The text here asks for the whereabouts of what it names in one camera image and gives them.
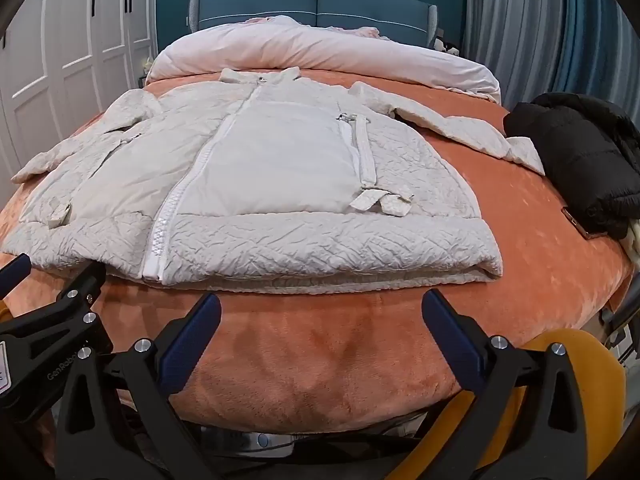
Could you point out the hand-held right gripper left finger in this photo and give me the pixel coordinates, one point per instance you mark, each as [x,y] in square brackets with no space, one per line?
[192,345]

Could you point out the white wardrobe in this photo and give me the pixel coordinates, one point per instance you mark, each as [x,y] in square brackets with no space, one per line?
[65,50]

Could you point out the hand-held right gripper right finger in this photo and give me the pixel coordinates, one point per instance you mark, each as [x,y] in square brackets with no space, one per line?
[452,336]

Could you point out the smartphone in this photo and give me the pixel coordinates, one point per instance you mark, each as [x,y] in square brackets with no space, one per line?
[582,224]

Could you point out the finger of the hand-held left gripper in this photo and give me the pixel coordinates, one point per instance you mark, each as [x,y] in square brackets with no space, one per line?
[15,275]
[75,300]

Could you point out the yellow chair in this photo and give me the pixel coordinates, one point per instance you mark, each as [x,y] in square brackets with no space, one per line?
[595,410]

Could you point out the blue grey curtain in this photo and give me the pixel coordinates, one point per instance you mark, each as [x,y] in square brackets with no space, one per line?
[540,25]

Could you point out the black puffer jacket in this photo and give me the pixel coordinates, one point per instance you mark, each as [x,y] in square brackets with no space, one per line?
[575,160]

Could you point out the white cloth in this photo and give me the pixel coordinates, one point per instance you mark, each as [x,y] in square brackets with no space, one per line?
[632,237]

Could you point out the orange plush blanket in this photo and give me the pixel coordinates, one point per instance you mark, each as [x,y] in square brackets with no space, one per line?
[320,360]

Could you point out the blue upholstered headboard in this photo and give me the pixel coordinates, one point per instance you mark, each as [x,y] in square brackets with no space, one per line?
[310,7]

